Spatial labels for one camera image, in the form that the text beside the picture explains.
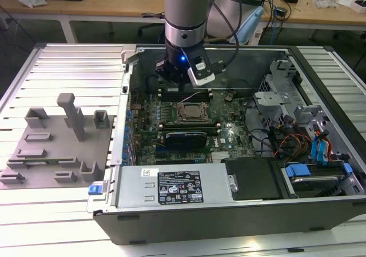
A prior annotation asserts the blue case latch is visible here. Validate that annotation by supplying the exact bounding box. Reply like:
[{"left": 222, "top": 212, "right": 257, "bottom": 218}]
[{"left": 88, "top": 183, "right": 103, "bottom": 196}]

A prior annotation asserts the red yellow wire bundle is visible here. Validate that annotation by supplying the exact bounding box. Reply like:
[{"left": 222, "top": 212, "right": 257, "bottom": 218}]
[{"left": 274, "top": 133, "right": 313, "bottom": 158}]

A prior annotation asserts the thin wire locking lever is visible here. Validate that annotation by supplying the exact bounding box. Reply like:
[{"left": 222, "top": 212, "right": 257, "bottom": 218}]
[{"left": 177, "top": 91, "right": 202, "bottom": 104}]

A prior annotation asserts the black plastic shroud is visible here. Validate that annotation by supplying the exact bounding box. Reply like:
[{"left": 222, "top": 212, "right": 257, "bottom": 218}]
[{"left": 221, "top": 156, "right": 284, "bottom": 201}]

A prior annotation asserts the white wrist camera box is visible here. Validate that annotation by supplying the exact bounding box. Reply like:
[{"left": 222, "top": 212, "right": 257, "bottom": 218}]
[{"left": 186, "top": 55, "right": 217, "bottom": 88}]

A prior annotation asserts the silver chipset heatsink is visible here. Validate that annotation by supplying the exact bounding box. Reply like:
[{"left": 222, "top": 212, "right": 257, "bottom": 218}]
[{"left": 210, "top": 152, "right": 230, "bottom": 164}]

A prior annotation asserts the black graphics card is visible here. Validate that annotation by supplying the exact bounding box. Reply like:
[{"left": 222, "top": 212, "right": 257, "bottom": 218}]
[{"left": 164, "top": 130, "right": 209, "bottom": 148}]

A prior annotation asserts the silver power supply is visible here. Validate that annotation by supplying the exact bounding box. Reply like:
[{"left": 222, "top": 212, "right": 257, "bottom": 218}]
[{"left": 115, "top": 165, "right": 233, "bottom": 210}]

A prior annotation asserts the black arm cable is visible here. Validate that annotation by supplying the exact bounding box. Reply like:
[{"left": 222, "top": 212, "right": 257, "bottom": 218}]
[{"left": 213, "top": 0, "right": 241, "bottom": 73}]

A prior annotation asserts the black office chair base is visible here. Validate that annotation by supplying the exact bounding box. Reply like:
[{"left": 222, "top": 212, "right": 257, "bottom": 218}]
[{"left": 137, "top": 22, "right": 166, "bottom": 44}]

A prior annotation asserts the blue data wire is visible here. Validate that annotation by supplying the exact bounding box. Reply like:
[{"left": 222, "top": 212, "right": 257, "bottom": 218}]
[{"left": 311, "top": 135, "right": 330, "bottom": 164}]

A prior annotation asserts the black looped wire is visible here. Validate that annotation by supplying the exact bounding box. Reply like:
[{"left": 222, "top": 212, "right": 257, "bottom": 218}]
[{"left": 245, "top": 127, "right": 276, "bottom": 155}]

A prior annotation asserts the open black PC case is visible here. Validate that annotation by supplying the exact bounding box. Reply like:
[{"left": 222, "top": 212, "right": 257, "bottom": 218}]
[{"left": 85, "top": 44, "right": 366, "bottom": 245}]

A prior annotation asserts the black RAM slot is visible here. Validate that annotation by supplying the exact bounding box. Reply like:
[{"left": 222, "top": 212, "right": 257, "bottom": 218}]
[
  {"left": 159, "top": 121, "right": 220, "bottom": 125},
  {"left": 159, "top": 124, "right": 220, "bottom": 129},
  {"left": 159, "top": 130, "right": 220, "bottom": 135},
  {"left": 158, "top": 93, "right": 213, "bottom": 98},
  {"left": 158, "top": 90, "right": 213, "bottom": 95},
  {"left": 158, "top": 97, "right": 213, "bottom": 102},
  {"left": 158, "top": 87, "right": 213, "bottom": 91},
  {"left": 159, "top": 127, "right": 220, "bottom": 131}
]

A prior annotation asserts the hard disk in blue carrier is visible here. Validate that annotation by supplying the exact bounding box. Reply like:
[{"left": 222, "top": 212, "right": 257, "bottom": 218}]
[{"left": 281, "top": 162, "right": 361, "bottom": 198}]

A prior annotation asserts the grey parts rack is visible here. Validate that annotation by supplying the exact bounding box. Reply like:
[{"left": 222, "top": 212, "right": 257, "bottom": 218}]
[{"left": 0, "top": 93, "right": 116, "bottom": 190}]

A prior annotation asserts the white flat box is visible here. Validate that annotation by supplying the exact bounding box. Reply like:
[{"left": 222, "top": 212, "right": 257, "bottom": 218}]
[{"left": 336, "top": 0, "right": 366, "bottom": 14}]

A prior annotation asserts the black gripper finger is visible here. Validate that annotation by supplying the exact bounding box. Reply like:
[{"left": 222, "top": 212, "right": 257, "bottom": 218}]
[{"left": 155, "top": 59, "right": 185, "bottom": 94}]

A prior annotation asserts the wooden desk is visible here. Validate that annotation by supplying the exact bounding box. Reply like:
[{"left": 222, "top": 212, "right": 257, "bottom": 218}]
[{"left": 0, "top": 0, "right": 366, "bottom": 44}]

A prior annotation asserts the silver metal drive cage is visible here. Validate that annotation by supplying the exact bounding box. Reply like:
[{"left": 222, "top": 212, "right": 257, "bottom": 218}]
[{"left": 253, "top": 59, "right": 301, "bottom": 127}]

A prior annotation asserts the green motherboard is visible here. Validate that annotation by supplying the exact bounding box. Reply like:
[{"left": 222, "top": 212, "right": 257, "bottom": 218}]
[{"left": 130, "top": 93, "right": 256, "bottom": 166}]

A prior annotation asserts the CPU socket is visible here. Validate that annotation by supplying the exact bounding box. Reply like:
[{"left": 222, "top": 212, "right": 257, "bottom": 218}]
[{"left": 176, "top": 100, "right": 212, "bottom": 124}]

